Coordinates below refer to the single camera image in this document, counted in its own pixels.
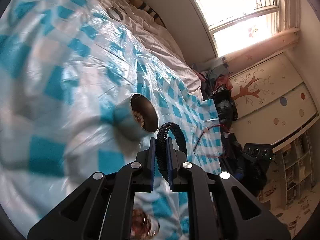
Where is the black woven bangle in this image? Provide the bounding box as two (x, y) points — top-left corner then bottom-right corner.
(156, 122), (188, 182)

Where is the round silver metal tin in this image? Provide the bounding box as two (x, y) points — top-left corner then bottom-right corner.
(113, 93), (159, 141)

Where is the white bookshelf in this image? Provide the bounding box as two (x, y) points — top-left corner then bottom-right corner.
(257, 127), (320, 210)

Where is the white decorated wardrobe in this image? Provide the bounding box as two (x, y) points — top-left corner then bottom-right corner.
(231, 54), (319, 151)

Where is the pile of clothes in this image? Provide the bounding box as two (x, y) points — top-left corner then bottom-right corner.
(192, 56), (238, 129)

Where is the white grid bed sheet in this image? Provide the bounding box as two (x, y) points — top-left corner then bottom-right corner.
(97, 0), (203, 100)

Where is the blue white checkered plastic sheet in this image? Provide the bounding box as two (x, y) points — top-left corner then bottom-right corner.
(1, 0), (222, 236)

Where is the round silver tin lid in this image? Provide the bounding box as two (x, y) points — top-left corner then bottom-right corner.
(106, 7), (124, 22)

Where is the striped plush toy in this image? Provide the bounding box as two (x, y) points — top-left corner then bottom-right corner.
(129, 0), (166, 28)

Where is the black charging cable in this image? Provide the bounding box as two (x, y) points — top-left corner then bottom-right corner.
(192, 124), (230, 158)

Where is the red cord bracelet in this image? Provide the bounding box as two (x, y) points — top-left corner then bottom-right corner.
(131, 208), (153, 239)

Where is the window with white frame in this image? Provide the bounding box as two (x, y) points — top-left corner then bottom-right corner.
(194, 0), (300, 56)

